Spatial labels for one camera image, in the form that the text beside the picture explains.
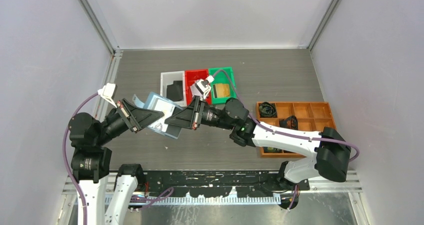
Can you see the rolled belt top left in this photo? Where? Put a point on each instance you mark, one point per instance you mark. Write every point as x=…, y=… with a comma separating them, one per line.
x=267, y=110

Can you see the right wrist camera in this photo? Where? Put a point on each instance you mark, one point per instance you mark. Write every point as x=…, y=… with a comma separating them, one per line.
x=204, y=87

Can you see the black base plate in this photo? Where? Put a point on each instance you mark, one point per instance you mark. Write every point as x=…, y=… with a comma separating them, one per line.
x=214, y=183

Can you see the red plastic bin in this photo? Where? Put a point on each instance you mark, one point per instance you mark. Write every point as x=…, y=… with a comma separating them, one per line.
x=189, y=78

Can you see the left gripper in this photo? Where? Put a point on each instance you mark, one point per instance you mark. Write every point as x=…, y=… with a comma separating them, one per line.
x=139, y=118

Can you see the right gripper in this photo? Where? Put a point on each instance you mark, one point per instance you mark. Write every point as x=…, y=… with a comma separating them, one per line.
x=191, y=116

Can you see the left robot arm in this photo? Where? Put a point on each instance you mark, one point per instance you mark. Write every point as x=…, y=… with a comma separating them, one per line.
x=90, y=163

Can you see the orange compartment tray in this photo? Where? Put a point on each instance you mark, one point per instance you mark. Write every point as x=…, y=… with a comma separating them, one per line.
x=311, y=116

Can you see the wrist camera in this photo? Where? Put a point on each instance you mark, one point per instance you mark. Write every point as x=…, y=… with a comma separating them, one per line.
x=107, y=92
x=204, y=87

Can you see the green plastic bin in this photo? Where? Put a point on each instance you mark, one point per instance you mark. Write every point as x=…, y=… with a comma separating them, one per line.
x=222, y=78

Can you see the gold cards in green bin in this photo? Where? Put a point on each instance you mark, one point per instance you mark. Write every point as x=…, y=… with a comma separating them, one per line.
x=221, y=90

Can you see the silver cards in red bin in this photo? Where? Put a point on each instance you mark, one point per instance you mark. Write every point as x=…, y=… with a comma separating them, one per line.
x=193, y=89

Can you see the black cards in white bin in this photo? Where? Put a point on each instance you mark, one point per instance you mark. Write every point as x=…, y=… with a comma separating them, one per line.
x=174, y=91

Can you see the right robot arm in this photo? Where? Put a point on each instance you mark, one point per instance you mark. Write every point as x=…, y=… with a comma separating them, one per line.
x=325, y=153

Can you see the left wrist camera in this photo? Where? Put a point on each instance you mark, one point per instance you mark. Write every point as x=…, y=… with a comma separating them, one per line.
x=107, y=92

